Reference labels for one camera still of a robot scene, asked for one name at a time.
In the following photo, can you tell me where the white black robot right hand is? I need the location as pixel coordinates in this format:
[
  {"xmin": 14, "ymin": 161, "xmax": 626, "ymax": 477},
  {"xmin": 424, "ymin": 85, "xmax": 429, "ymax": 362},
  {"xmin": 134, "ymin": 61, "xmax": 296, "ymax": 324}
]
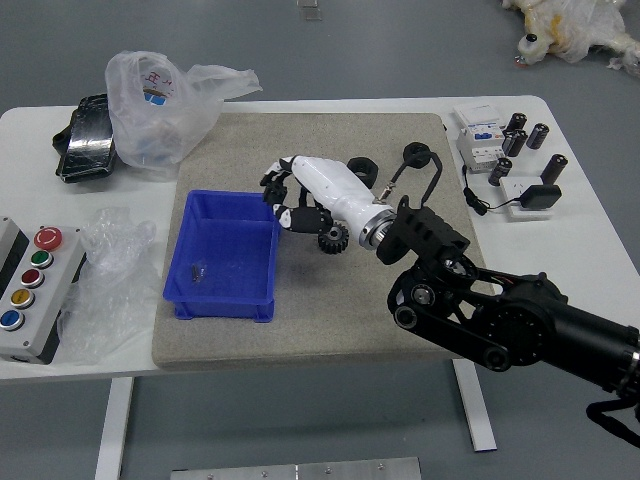
[{"xmin": 258, "ymin": 155, "xmax": 390, "ymax": 237}]

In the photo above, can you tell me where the big black gear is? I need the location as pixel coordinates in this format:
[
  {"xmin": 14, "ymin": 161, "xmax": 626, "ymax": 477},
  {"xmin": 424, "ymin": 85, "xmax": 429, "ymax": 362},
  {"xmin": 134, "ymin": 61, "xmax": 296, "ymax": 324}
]
[{"xmin": 317, "ymin": 223, "xmax": 351, "ymax": 257}]

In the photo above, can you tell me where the big black nut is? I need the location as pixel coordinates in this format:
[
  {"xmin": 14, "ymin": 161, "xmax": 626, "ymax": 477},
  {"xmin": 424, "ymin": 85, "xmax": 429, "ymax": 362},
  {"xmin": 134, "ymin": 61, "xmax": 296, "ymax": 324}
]
[{"xmin": 347, "ymin": 156, "xmax": 380, "ymax": 190}]

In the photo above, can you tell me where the small black nut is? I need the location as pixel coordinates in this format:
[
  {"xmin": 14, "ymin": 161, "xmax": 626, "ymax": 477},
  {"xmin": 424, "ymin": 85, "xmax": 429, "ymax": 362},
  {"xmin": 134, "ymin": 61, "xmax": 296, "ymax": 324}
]
[{"xmin": 402, "ymin": 141, "xmax": 434, "ymax": 170}]

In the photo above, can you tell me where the blue plastic box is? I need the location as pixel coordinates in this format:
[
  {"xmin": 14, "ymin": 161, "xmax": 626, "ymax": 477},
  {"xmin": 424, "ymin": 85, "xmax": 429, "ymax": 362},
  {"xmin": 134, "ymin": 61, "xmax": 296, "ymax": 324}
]
[{"xmin": 163, "ymin": 189, "xmax": 282, "ymax": 324}]

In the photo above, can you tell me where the grey push-button control box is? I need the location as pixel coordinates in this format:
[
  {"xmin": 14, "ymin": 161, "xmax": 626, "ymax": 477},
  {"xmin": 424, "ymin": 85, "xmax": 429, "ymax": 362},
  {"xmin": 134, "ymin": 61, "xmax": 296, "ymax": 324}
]
[{"xmin": 0, "ymin": 215, "xmax": 88, "ymax": 366}]

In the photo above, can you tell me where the grey-brown mat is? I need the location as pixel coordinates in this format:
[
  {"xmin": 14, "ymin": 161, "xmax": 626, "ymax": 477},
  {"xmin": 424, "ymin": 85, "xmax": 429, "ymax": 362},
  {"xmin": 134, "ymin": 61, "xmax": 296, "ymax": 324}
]
[{"xmin": 151, "ymin": 112, "xmax": 501, "ymax": 372}]

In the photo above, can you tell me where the white circuit breaker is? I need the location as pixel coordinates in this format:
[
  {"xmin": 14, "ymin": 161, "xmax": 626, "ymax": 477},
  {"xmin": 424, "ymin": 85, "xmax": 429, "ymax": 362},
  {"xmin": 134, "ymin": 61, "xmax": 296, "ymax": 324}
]
[{"xmin": 452, "ymin": 103, "xmax": 512, "ymax": 174}]

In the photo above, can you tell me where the translucent white plastic bag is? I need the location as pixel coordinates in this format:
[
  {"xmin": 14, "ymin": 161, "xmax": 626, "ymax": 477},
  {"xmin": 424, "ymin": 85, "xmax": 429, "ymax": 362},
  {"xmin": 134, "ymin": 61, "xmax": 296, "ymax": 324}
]
[{"xmin": 103, "ymin": 49, "xmax": 264, "ymax": 182}]

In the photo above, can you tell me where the white power socket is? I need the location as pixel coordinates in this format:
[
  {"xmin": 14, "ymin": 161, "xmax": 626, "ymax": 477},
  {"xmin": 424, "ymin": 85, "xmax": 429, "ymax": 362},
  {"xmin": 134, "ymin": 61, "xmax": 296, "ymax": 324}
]
[{"xmin": 501, "ymin": 174, "xmax": 557, "ymax": 222}]

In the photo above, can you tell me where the black power adapter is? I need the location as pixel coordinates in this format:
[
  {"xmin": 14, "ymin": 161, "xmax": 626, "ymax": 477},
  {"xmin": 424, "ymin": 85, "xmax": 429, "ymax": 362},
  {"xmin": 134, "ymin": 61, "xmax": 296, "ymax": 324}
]
[{"xmin": 519, "ymin": 184, "xmax": 563, "ymax": 212}]

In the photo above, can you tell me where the black wrapped pack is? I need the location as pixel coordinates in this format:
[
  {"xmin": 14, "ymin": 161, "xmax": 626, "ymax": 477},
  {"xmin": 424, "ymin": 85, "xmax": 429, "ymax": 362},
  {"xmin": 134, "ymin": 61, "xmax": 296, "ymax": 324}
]
[{"xmin": 51, "ymin": 93, "xmax": 119, "ymax": 185}]

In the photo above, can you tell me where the crumpled clear bubble wrap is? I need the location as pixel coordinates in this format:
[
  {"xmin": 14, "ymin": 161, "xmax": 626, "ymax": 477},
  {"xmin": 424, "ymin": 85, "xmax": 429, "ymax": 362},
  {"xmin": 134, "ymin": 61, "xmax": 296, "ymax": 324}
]
[{"xmin": 55, "ymin": 206, "xmax": 164, "ymax": 367}]

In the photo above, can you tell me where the white table leg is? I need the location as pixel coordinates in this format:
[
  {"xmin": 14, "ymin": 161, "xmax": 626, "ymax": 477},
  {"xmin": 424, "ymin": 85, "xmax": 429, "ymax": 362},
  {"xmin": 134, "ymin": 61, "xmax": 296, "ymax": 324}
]
[
  {"xmin": 94, "ymin": 377, "xmax": 135, "ymax": 480},
  {"xmin": 452, "ymin": 358, "xmax": 498, "ymax": 453}
]

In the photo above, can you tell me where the plastic-wrapped plush toy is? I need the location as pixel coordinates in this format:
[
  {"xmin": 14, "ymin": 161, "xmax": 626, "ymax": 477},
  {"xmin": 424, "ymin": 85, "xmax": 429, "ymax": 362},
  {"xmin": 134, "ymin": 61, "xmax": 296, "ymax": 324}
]
[{"xmin": 501, "ymin": 0, "xmax": 640, "ymax": 77}]

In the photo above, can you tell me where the black adapter cord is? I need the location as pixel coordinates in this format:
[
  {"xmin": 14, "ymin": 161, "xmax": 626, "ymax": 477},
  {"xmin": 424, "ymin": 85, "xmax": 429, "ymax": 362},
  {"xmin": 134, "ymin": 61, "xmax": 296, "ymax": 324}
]
[{"xmin": 460, "ymin": 164, "xmax": 524, "ymax": 218}]

